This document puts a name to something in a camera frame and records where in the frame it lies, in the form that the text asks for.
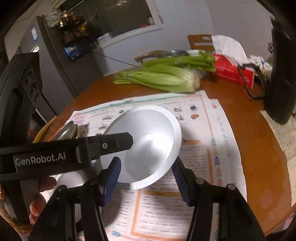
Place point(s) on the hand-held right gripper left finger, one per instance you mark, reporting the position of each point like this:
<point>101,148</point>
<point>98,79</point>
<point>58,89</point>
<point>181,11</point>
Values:
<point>111,180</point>

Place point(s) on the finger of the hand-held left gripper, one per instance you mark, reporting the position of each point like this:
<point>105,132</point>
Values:
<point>111,142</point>

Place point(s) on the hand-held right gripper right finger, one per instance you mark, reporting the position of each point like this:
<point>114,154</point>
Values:
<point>182,183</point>

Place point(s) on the red instant noodle bowl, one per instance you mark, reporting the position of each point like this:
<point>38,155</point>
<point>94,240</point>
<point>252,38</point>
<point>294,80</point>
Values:
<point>150,143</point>

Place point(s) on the large steel bowl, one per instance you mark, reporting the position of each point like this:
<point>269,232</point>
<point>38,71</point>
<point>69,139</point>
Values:
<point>68,131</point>

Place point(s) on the person's left hand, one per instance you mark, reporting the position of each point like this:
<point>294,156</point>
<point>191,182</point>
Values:
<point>38,206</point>

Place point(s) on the curved back wooden chair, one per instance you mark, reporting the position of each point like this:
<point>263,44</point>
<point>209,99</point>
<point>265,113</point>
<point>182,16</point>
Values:
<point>148,56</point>
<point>42,131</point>

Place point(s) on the printed newspaper sheet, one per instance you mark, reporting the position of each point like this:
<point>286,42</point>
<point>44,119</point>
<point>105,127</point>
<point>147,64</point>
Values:
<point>208,143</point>

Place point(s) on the grey double door refrigerator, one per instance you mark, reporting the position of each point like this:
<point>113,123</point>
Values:
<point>57,76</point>

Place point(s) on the celery bunch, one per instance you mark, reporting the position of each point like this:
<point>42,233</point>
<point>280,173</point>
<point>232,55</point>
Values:
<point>161,80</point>
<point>180,61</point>

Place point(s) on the blue label sticker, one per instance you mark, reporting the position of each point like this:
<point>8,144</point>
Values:
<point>34,33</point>

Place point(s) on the blue packet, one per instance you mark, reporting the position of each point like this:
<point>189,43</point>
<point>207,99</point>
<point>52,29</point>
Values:
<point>74,52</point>

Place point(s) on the small white box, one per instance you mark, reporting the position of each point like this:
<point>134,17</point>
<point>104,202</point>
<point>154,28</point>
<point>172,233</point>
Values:
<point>104,39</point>

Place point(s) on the fridge side storage rack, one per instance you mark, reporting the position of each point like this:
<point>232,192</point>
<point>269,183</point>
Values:
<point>74,30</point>

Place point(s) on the small steel basin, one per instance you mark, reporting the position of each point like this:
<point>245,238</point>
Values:
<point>174,53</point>

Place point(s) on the brown paper sheet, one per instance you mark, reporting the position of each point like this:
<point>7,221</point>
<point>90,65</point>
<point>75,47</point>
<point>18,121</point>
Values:
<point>282,134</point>

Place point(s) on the red tissue box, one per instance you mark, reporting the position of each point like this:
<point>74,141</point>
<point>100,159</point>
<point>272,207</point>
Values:
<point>231,70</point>

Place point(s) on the white framed window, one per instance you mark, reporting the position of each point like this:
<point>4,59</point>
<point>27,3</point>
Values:
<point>129,16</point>

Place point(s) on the white small packets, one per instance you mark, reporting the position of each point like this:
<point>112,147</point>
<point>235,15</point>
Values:
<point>259,63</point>

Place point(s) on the black thermos bottle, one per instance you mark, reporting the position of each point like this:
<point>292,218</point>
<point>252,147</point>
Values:
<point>283,81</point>

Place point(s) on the white tissue paper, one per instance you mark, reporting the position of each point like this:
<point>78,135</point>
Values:
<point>227,46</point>

